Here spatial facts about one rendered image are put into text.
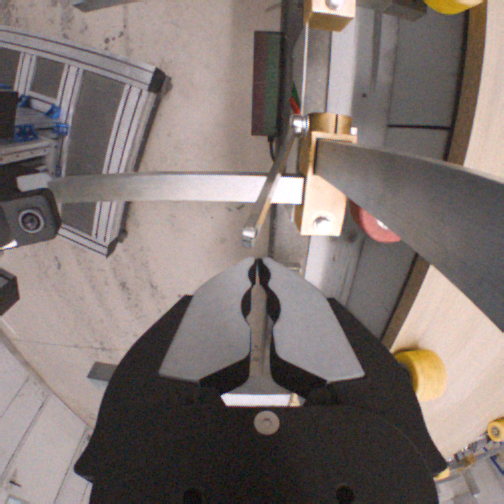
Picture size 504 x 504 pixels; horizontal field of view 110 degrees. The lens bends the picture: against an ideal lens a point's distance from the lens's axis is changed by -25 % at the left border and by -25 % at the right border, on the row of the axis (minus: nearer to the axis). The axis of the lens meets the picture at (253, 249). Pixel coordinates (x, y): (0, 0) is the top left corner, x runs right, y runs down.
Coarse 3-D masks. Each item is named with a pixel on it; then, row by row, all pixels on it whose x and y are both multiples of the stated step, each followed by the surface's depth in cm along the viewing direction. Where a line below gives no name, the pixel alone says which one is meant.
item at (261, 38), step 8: (256, 40) 30; (264, 40) 30; (256, 48) 31; (264, 48) 31; (256, 56) 32; (264, 56) 32; (256, 64) 32; (264, 64) 32; (256, 72) 33; (264, 72) 33; (256, 80) 33; (264, 80) 33; (256, 88) 34; (264, 88) 34; (256, 96) 34; (264, 96) 34; (256, 104) 35; (264, 104) 35; (256, 112) 36; (256, 120) 36; (256, 128) 37
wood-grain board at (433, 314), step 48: (480, 48) 15; (480, 96) 17; (480, 144) 19; (432, 288) 28; (384, 336) 35; (432, 336) 32; (480, 336) 33; (480, 384) 43; (432, 432) 55; (480, 432) 66
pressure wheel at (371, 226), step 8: (352, 208) 24; (360, 208) 22; (352, 216) 25; (360, 216) 23; (368, 216) 22; (360, 224) 24; (368, 224) 23; (376, 224) 23; (368, 232) 23; (376, 232) 23; (384, 232) 23; (392, 232) 23; (376, 240) 24; (384, 240) 24; (392, 240) 24
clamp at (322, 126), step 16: (320, 128) 22; (336, 128) 22; (352, 128) 23; (304, 144) 25; (304, 160) 25; (304, 176) 25; (304, 192) 25; (320, 192) 25; (336, 192) 25; (304, 208) 26; (320, 208) 26; (336, 208) 26; (304, 224) 27; (336, 224) 27
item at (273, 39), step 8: (272, 40) 30; (272, 48) 31; (272, 56) 32; (272, 64) 32; (272, 72) 33; (272, 80) 33; (272, 88) 34; (272, 96) 34; (272, 104) 35; (272, 112) 36; (272, 120) 36; (272, 128) 37
